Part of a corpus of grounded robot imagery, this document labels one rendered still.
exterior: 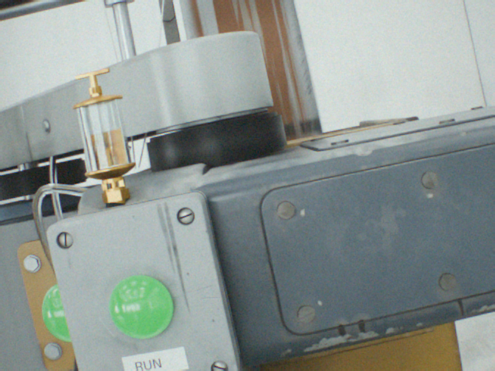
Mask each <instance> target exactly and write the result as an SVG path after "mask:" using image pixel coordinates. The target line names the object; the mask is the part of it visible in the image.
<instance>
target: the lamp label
mask: <svg viewBox="0 0 495 371"><path fill-rule="evenodd" d="M122 362H123V365H124V371H179V370H185V369H188V368H189V366H188V362H187V358H186V355H185V352H184V348H183V347H179V348H175V349H170V350H163V351H162V350H159V351H155V352H151V353H145V354H141V355H137V356H126V357H122Z"/></svg>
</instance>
